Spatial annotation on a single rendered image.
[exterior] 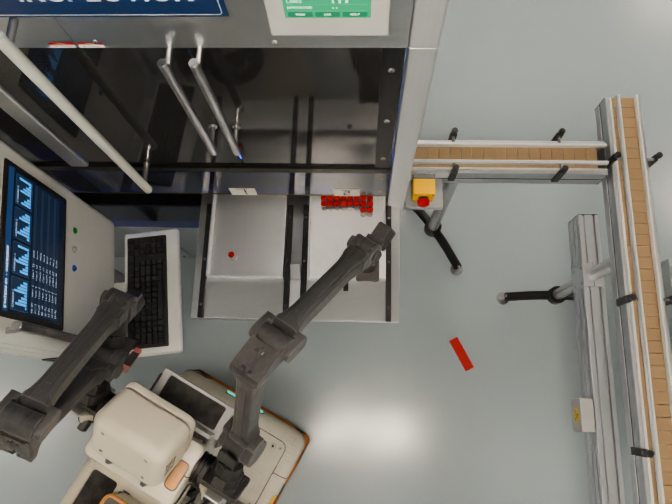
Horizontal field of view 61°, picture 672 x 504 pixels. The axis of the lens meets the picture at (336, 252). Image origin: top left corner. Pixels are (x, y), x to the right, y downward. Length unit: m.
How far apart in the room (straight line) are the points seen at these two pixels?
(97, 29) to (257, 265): 1.01
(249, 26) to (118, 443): 0.98
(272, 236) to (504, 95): 1.74
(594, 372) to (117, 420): 1.68
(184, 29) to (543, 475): 2.39
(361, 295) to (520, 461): 1.28
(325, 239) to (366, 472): 1.23
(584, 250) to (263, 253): 1.26
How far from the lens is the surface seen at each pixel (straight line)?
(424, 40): 1.16
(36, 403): 1.36
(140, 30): 1.21
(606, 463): 2.40
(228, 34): 1.17
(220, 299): 1.97
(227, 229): 2.03
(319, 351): 2.79
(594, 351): 2.41
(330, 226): 1.98
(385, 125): 1.46
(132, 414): 1.51
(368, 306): 1.91
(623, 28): 3.71
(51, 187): 1.86
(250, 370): 1.26
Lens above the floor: 2.77
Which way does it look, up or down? 75 degrees down
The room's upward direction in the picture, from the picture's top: 9 degrees counter-clockwise
